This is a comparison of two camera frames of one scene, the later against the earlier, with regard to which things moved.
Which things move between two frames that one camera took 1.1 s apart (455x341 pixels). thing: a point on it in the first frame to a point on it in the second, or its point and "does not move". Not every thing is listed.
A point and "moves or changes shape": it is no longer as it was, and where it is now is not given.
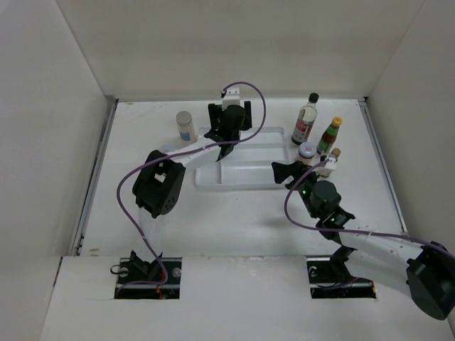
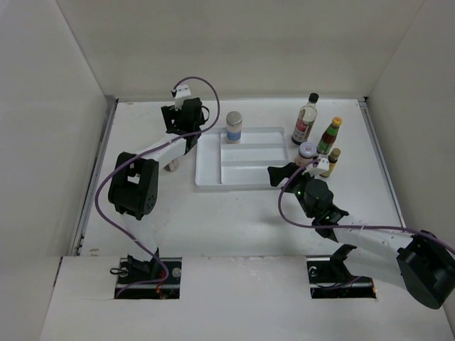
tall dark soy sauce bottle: x=306 y=121 does not move
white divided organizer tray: x=247 y=165 does not move
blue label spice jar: x=186 y=128 moves or changes shape
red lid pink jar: x=306 y=152 does not move
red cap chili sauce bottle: x=328 y=137 does not move
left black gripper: x=216 y=114 to x=171 y=115
